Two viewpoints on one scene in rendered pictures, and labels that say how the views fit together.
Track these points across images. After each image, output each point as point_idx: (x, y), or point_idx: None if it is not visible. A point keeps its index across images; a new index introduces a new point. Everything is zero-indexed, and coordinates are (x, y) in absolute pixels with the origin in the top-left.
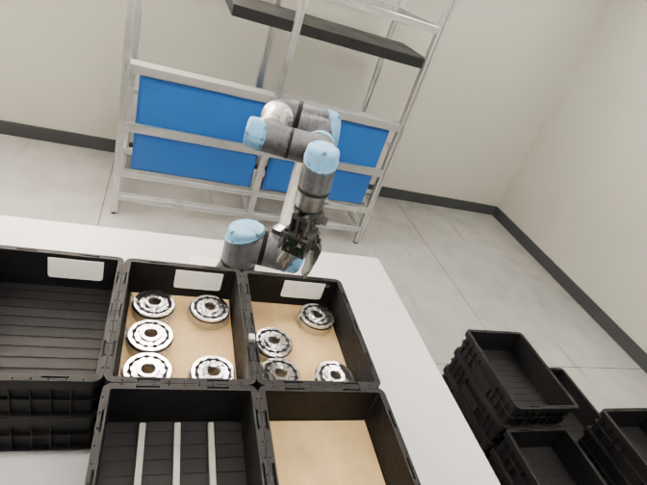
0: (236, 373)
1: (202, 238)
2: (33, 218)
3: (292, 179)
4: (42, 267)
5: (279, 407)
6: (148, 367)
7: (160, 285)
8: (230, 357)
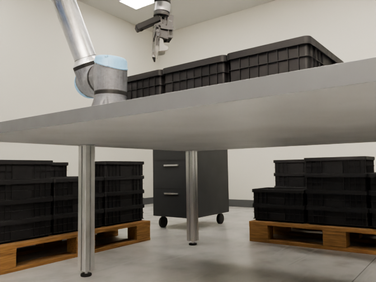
0: None
1: (66, 110)
2: (238, 80)
3: (80, 16)
4: (275, 57)
5: None
6: None
7: (205, 78)
8: None
